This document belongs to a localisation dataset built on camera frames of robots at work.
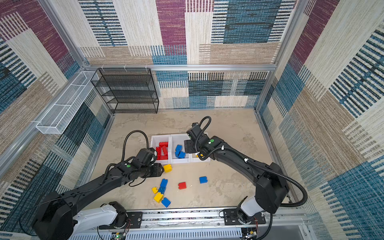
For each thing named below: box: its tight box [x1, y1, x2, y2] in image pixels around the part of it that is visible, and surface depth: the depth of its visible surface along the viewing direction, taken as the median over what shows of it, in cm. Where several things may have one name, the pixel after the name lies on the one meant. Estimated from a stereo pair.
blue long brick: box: [158, 178, 169, 195], surface depth 85 cm
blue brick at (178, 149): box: [175, 144, 183, 157], surface depth 96 cm
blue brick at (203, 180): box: [199, 176, 208, 184], surface depth 87 cm
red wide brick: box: [159, 141, 169, 154], surface depth 98 cm
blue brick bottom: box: [161, 197, 171, 208], surface depth 80 cm
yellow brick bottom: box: [153, 192, 164, 204], surface depth 80 cm
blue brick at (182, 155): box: [178, 151, 186, 159], surface depth 94 cm
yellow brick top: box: [163, 164, 173, 173], surface depth 91 cm
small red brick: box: [178, 181, 187, 190], surface depth 85 cm
